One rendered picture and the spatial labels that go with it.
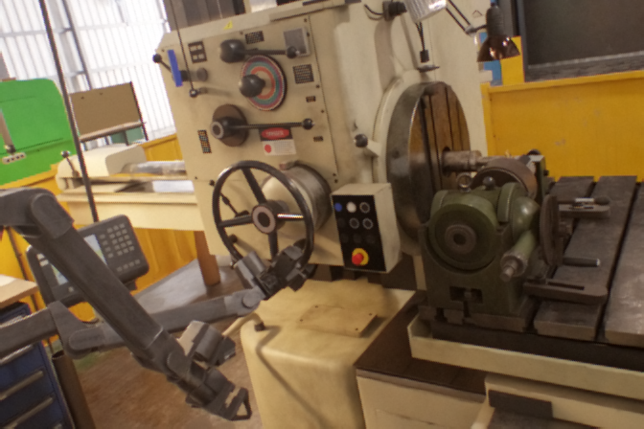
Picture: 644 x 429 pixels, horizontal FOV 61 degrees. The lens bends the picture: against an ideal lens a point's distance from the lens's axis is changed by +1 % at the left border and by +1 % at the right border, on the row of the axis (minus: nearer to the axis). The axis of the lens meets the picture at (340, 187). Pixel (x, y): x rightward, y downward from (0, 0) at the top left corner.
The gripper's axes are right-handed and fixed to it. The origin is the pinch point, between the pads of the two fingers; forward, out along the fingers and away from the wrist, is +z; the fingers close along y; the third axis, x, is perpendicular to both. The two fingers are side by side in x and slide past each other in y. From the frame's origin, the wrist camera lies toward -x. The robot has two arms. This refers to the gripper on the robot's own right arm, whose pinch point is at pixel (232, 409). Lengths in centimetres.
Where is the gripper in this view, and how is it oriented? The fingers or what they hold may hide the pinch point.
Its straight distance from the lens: 130.7
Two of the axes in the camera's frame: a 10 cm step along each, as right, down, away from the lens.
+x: -3.8, 7.5, -5.4
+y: -8.2, 0.0, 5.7
